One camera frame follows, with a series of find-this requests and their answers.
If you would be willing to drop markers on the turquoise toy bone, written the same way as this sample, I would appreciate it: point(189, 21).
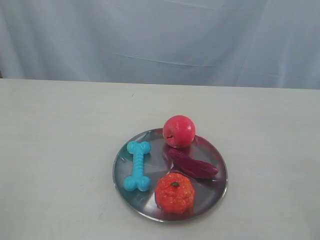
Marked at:
point(137, 179)

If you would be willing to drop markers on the orange toy pumpkin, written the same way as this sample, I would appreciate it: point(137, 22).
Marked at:
point(174, 193)

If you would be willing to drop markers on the white backdrop cloth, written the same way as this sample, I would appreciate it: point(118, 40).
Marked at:
point(241, 43)

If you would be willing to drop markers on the purple sweet potato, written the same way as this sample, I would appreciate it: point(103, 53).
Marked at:
point(191, 167)

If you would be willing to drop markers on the red apple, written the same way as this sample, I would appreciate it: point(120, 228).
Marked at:
point(179, 131)

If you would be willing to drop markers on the round stainless steel plate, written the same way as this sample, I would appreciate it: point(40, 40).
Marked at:
point(208, 192)

